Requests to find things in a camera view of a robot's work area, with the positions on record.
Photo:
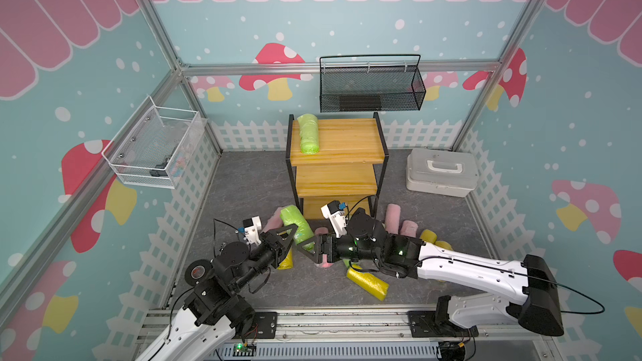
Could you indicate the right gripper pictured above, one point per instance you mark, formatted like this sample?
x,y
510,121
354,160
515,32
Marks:
x,y
320,246

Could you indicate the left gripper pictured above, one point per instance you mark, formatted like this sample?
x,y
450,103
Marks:
x,y
275,245

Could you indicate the pink roll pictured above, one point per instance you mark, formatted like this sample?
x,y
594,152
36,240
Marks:
x,y
393,218
274,222
409,228
319,232

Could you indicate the yellow roll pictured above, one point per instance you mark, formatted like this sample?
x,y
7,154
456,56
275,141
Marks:
x,y
288,262
444,245
370,283
428,236

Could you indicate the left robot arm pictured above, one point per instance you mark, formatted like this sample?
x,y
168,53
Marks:
x,y
214,311

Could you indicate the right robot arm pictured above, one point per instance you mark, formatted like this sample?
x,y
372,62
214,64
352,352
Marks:
x,y
510,292

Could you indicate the wooden three-tier shelf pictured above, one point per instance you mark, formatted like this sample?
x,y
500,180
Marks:
x,y
350,166

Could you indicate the yellow roll front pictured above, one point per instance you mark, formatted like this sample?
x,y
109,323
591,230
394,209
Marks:
x,y
370,283

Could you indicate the black tape roll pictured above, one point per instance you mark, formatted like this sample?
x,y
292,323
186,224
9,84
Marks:
x,y
198,271

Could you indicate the green circuit board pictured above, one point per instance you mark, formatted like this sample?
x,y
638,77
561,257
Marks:
x,y
244,350

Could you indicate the black object in white basket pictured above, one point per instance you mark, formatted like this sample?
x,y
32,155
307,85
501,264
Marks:
x,y
160,170

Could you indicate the white plastic storage box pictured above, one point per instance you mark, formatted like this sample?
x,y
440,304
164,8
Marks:
x,y
446,173

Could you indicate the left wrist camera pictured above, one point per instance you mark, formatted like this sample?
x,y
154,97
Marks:
x,y
251,230

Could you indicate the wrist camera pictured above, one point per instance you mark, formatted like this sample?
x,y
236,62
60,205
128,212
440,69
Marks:
x,y
251,230
335,212

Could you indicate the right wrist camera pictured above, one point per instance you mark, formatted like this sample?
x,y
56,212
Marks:
x,y
335,212

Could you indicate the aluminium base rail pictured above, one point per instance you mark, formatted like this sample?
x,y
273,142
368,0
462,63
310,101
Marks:
x,y
370,333

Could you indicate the white wire mesh basket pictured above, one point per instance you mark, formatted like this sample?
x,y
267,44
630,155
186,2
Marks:
x,y
155,133

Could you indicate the black wire mesh basket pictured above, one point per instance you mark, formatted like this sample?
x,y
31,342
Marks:
x,y
370,82

